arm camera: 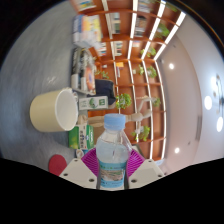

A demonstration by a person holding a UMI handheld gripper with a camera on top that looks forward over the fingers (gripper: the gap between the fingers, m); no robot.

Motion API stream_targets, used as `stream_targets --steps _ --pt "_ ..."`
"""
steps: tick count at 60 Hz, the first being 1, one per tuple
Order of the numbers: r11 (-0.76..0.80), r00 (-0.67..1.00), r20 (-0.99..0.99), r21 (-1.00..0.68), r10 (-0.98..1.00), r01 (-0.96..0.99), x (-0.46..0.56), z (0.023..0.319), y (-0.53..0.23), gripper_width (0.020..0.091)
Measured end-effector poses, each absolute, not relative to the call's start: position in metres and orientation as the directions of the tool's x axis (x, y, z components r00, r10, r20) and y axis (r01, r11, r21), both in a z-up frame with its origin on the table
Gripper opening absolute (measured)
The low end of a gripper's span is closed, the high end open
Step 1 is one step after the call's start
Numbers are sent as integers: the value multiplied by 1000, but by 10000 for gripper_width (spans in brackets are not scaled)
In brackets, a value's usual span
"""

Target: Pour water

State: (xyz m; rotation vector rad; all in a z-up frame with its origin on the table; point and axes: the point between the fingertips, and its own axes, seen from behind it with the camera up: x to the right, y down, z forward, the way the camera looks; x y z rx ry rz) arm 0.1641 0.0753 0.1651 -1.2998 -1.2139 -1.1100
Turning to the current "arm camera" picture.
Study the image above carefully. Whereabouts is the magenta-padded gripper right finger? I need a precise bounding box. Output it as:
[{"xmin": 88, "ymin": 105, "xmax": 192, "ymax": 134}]
[{"xmin": 126, "ymin": 148, "xmax": 165, "ymax": 190}]

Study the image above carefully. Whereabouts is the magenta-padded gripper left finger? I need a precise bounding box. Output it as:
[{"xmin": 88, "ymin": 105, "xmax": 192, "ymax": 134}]
[{"xmin": 58, "ymin": 147, "xmax": 100, "ymax": 190}]

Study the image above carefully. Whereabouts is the clear water bottle blue cap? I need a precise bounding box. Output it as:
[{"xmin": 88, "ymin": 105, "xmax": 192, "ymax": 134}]
[{"xmin": 95, "ymin": 113, "xmax": 133, "ymax": 191}]

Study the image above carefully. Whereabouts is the flat round red coaster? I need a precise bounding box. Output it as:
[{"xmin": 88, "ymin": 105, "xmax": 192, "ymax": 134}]
[{"xmin": 48, "ymin": 153, "xmax": 68, "ymax": 177}]

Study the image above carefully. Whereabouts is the beige chair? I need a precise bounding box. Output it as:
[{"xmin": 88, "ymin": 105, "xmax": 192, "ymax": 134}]
[{"xmin": 78, "ymin": 112, "xmax": 107, "ymax": 148}]

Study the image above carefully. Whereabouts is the cream cylindrical cup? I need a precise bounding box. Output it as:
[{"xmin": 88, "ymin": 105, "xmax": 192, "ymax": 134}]
[{"xmin": 29, "ymin": 87, "xmax": 80, "ymax": 133}]

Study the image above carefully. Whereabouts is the tall green white carton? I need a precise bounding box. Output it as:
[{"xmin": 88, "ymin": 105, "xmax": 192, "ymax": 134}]
[{"xmin": 78, "ymin": 95, "xmax": 110, "ymax": 111}]

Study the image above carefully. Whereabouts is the dark chair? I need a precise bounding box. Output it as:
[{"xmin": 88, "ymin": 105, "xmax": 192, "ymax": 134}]
[{"xmin": 94, "ymin": 78, "xmax": 117, "ymax": 106}]

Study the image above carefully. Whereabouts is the ceiling chandelier lamp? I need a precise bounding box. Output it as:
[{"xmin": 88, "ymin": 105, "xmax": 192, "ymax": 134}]
[{"xmin": 203, "ymin": 74, "xmax": 224, "ymax": 133}]

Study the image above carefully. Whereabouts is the stack of dark books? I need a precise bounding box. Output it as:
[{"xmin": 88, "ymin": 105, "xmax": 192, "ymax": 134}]
[{"xmin": 70, "ymin": 48, "xmax": 98, "ymax": 95}]

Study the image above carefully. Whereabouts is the wooden wall shelf unit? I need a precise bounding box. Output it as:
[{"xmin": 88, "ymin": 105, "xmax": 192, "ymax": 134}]
[{"xmin": 71, "ymin": 0, "xmax": 188, "ymax": 166}]

